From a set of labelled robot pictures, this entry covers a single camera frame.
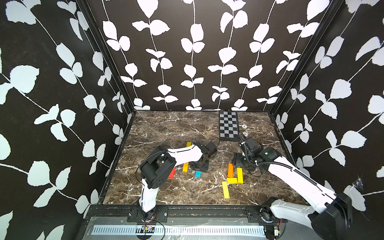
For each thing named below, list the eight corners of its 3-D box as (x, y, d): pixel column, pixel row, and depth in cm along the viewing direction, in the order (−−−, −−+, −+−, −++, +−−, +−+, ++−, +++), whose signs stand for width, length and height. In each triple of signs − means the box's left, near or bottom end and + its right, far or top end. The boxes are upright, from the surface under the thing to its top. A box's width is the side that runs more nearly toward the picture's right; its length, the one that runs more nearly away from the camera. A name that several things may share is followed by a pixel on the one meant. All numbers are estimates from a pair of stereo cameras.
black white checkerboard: (219, 141, 105) (220, 138, 103) (219, 112, 123) (219, 110, 121) (239, 142, 104) (240, 140, 102) (236, 114, 122) (237, 111, 120)
